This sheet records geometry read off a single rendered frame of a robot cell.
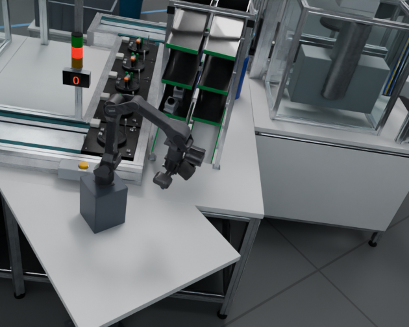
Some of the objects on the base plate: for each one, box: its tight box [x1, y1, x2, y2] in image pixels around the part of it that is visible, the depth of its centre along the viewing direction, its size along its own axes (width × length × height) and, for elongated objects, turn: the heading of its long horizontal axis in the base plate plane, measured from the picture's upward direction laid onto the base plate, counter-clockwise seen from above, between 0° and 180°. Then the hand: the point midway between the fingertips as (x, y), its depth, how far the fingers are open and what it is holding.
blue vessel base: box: [229, 56, 249, 100], centre depth 289 cm, size 16×16×27 cm
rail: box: [0, 141, 143, 186], centre depth 212 cm, size 6×89×11 cm, turn 77°
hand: (169, 176), depth 177 cm, fingers open, 8 cm apart
